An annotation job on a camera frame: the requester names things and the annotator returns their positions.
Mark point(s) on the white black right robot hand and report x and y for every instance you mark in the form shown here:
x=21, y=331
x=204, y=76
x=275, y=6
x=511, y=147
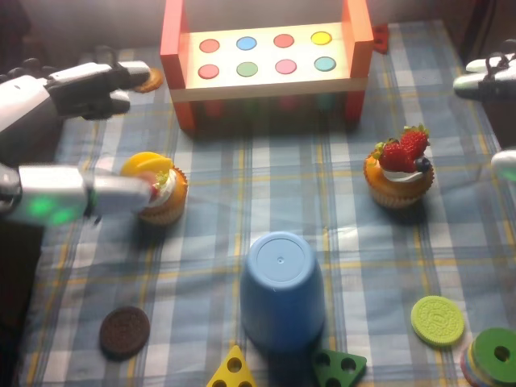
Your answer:
x=493, y=78

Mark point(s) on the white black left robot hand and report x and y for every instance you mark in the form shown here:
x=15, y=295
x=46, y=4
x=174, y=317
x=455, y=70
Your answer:
x=28, y=101

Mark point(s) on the strawberry topped cupcake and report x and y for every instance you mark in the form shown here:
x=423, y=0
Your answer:
x=399, y=183

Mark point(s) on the red rectangular box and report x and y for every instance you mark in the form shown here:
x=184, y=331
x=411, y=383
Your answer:
x=266, y=86

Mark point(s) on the red triangle block with holes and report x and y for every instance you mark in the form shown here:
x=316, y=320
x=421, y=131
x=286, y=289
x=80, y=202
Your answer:
x=381, y=38

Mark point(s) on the round tan cracker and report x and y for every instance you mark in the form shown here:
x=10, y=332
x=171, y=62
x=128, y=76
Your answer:
x=152, y=80

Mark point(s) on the blue plaid tablecloth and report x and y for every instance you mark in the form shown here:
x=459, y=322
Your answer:
x=282, y=193

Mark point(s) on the green sandwich cookie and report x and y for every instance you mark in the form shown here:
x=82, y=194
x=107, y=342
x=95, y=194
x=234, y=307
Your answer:
x=438, y=321

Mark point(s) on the chocolate sandwich cookie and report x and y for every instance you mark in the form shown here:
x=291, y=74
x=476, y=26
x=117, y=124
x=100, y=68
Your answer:
x=125, y=332

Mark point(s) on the blue plastic cup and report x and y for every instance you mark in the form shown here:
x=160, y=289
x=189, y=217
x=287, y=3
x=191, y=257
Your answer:
x=282, y=298

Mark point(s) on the green triangle block with holes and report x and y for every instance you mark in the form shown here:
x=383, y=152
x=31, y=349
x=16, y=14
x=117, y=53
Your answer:
x=336, y=369

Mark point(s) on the yellow triangle block with holes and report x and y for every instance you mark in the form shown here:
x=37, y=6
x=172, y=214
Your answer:
x=234, y=373

